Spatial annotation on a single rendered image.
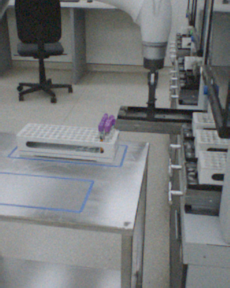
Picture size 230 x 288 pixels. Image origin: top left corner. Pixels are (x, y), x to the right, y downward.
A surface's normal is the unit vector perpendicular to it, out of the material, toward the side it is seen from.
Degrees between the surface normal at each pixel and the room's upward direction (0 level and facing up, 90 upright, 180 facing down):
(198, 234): 0
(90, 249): 0
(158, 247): 0
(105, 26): 90
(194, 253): 90
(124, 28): 90
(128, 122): 90
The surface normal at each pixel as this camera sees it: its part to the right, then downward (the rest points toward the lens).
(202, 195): -0.13, 0.41
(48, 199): 0.01, -0.91
